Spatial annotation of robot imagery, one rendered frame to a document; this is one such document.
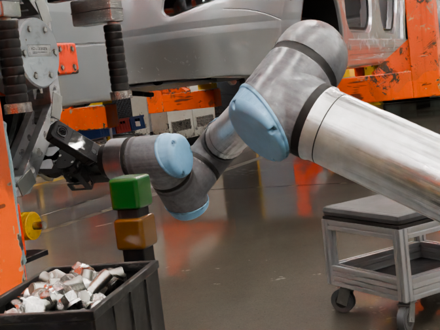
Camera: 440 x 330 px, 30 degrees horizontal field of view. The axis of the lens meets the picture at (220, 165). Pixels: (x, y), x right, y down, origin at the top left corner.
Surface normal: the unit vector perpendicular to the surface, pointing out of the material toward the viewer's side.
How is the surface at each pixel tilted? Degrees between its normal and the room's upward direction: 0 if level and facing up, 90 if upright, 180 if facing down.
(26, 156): 45
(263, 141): 123
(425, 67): 90
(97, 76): 90
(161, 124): 90
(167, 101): 90
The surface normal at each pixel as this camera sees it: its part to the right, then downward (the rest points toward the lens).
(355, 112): -0.08, -0.61
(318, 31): 0.22, -0.72
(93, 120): -0.37, 0.14
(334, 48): 0.68, -0.38
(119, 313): 0.97, -0.09
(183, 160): 0.88, -0.12
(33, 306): 0.33, -0.32
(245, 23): 0.30, 0.07
